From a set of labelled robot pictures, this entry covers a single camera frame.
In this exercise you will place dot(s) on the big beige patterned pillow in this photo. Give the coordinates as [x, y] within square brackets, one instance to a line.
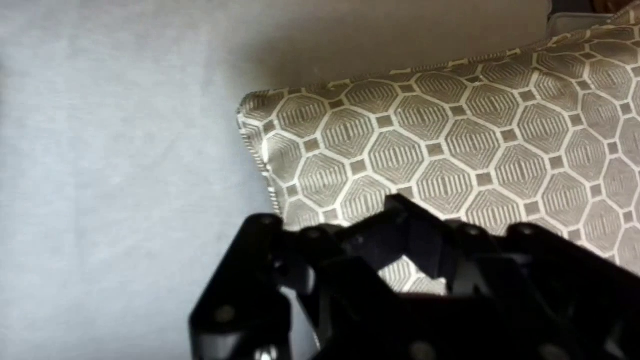
[481, 146]

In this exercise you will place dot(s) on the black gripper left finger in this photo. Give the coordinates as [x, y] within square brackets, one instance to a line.
[241, 280]

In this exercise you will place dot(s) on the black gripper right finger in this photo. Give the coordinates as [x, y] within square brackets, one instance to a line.
[567, 287]

